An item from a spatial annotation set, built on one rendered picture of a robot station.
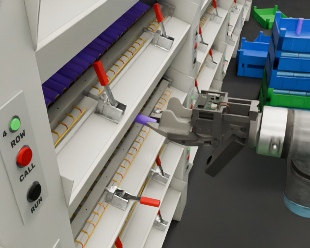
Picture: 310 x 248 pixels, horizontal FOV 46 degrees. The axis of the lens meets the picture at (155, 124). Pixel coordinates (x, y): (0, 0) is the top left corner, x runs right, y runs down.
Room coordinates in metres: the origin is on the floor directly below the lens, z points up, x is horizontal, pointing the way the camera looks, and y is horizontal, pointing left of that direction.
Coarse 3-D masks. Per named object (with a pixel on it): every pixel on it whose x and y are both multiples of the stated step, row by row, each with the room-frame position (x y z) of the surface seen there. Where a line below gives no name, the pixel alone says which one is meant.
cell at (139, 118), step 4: (136, 116) 0.61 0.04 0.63; (140, 116) 0.61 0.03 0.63; (144, 116) 0.61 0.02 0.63; (136, 120) 0.60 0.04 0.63; (140, 120) 0.60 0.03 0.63; (144, 120) 0.60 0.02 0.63; (148, 120) 0.60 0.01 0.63; (152, 120) 0.60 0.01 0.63; (156, 120) 0.61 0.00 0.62; (144, 124) 0.60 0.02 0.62
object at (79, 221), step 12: (156, 96) 0.77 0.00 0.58; (168, 96) 0.81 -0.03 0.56; (144, 108) 0.71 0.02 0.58; (132, 132) 0.62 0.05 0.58; (132, 144) 0.60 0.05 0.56; (120, 156) 0.55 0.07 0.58; (108, 168) 0.51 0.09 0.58; (108, 180) 0.48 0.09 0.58; (96, 192) 0.45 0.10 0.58; (84, 204) 0.42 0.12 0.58; (96, 204) 0.44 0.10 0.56; (84, 216) 0.40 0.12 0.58; (72, 228) 0.37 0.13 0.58
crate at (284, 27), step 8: (280, 24) 1.44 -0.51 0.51; (288, 24) 1.44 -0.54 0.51; (296, 24) 1.43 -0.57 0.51; (304, 24) 1.43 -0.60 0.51; (280, 32) 1.26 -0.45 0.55; (288, 32) 1.42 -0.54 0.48; (304, 32) 1.42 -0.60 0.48; (280, 40) 1.26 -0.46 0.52; (288, 40) 1.25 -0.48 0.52; (296, 40) 1.25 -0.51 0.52; (304, 40) 1.24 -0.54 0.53; (280, 48) 1.25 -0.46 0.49; (288, 48) 1.25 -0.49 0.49; (296, 48) 1.24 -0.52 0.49; (304, 48) 1.24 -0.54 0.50
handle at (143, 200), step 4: (124, 192) 0.46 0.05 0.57; (124, 196) 0.45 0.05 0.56; (128, 196) 0.45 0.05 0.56; (132, 196) 0.45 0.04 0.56; (136, 196) 0.45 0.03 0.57; (132, 200) 0.45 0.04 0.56; (136, 200) 0.44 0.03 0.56; (140, 200) 0.44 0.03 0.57; (144, 200) 0.44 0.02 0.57; (148, 200) 0.44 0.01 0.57; (152, 200) 0.44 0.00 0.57; (156, 200) 0.44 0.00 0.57; (144, 204) 0.44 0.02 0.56; (148, 204) 0.44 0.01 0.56; (152, 204) 0.43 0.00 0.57; (156, 204) 0.43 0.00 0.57
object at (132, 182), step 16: (160, 80) 0.86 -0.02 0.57; (176, 80) 0.87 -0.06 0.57; (192, 80) 0.85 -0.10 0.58; (176, 96) 0.83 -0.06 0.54; (128, 128) 0.66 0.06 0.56; (144, 144) 0.62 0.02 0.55; (160, 144) 0.63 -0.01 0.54; (144, 160) 0.58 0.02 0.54; (128, 176) 0.52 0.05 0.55; (144, 176) 0.53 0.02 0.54; (128, 192) 0.49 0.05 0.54; (80, 208) 0.43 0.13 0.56; (112, 208) 0.44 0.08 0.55; (128, 208) 0.45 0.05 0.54; (112, 224) 0.41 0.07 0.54; (80, 240) 0.37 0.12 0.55; (96, 240) 0.38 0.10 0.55; (112, 240) 0.38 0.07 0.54
